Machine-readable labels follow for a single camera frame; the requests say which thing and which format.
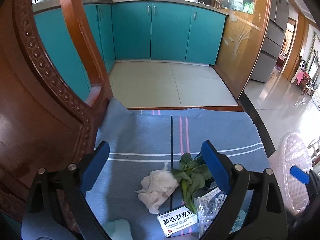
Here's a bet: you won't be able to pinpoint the teal kitchen cabinets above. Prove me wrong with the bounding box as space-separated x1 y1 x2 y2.
34 1 226 100

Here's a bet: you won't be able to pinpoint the white basket with plastic liner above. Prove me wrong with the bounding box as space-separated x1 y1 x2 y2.
268 132 317 215

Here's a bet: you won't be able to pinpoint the clear crumpled plastic wrapper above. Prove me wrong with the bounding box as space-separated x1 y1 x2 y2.
194 187 227 238

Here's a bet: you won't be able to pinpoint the wooden chair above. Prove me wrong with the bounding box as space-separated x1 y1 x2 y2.
1 0 112 222

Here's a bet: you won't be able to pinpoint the white tissue paper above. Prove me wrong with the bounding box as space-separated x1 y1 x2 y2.
102 219 133 240

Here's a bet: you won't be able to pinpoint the green leafy vegetable scrap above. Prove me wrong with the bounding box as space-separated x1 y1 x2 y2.
171 152 213 213

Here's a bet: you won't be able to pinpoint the white medicine box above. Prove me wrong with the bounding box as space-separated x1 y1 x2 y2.
157 206 197 237

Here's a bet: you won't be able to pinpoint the blue striped towel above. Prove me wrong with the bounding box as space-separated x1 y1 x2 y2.
86 99 269 239

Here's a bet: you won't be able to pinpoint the crumpled white tissue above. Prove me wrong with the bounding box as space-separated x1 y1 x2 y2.
136 161 179 215

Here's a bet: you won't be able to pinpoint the silver refrigerator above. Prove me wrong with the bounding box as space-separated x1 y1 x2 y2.
250 0 289 83

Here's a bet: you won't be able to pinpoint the wooden glass sliding door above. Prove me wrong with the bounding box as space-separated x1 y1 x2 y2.
214 0 271 100

